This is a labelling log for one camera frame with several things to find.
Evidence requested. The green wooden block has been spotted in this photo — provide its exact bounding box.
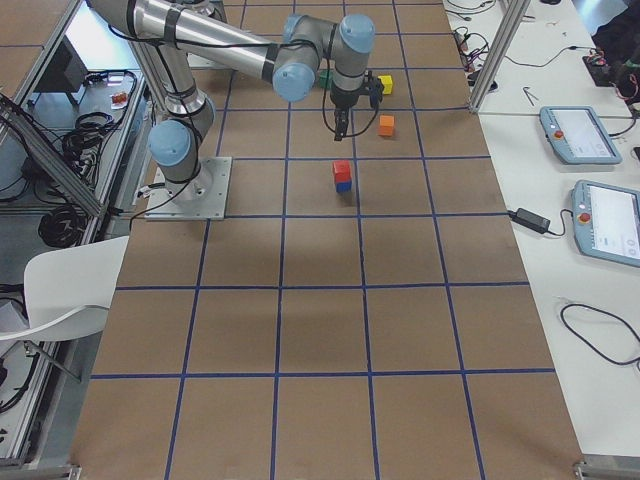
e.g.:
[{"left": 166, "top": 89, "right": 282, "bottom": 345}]
[{"left": 317, "top": 69, "right": 332, "bottom": 90}]

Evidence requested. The far teach pendant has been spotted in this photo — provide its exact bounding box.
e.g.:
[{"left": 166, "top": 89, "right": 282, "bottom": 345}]
[{"left": 539, "top": 106, "right": 622, "bottom": 165}]

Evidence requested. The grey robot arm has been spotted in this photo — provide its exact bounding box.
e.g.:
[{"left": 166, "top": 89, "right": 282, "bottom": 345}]
[{"left": 92, "top": 1, "right": 383, "bottom": 203}]

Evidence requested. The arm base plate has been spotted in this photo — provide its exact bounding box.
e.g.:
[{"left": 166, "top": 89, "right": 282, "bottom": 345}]
[
  {"left": 144, "top": 157, "right": 232, "bottom": 221},
  {"left": 187, "top": 53, "right": 234, "bottom": 71}
]

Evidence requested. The aluminium frame post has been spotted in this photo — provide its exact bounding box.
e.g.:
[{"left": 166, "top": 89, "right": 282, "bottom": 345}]
[{"left": 468, "top": 0, "right": 530, "bottom": 114}]

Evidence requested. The near teach pendant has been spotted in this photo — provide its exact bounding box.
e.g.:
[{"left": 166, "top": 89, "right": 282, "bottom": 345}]
[{"left": 571, "top": 180, "right": 639, "bottom": 267}]

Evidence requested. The orange wooden block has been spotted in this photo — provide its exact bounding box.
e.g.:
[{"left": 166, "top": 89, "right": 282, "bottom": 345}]
[{"left": 378, "top": 115, "right": 395, "bottom": 138}]

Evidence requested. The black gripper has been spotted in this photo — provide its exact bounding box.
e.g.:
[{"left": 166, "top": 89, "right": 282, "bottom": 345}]
[{"left": 330, "top": 85, "right": 362, "bottom": 141}]

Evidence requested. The yellow wooden block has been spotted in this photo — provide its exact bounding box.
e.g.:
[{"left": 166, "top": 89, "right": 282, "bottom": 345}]
[{"left": 378, "top": 75, "right": 394, "bottom": 95}]

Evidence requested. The red snack packet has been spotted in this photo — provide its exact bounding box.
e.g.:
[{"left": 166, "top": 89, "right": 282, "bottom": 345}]
[{"left": 111, "top": 92, "right": 128, "bottom": 108}]

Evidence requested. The white chair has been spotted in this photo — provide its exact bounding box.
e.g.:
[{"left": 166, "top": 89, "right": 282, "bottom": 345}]
[{"left": 0, "top": 235, "right": 131, "bottom": 384}]

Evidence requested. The blue wooden block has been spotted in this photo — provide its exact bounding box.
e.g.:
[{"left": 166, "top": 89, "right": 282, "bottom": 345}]
[{"left": 335, "top": 180, "right": 352, "bottom": 194}]

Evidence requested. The black loose cable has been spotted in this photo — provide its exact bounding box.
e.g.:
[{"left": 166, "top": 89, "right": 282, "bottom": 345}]
[{"left": 554, "top": 295, "right": 640, "bottom": 374}]

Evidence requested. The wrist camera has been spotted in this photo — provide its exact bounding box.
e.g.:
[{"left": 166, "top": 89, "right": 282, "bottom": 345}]
[{"left": 363, "top": 70, "right": 384, "bottom": 110}]

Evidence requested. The black power brick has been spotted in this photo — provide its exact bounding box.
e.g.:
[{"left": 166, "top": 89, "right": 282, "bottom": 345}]
[{"left": 508, "top": 208, "right": 550, "bottom": 234}]

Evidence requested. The teach pendant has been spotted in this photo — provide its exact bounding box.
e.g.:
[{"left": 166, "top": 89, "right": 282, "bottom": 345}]
[
  {"left": 539, "top": 106, "right": 622, "bottom": 165},
  {"left": 571, "top": 180, "right": 639, "bottom": 267}
]

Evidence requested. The allen key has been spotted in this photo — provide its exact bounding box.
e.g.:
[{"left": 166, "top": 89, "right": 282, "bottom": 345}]
[{"left": 523, "top": 86, "right": 538, "bottom": 106}]

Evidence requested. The red wooden block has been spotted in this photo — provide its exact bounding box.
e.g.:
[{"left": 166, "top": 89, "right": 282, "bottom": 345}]
[{"left": 332, "top": 160, "right": 352, "bottom": 183}]

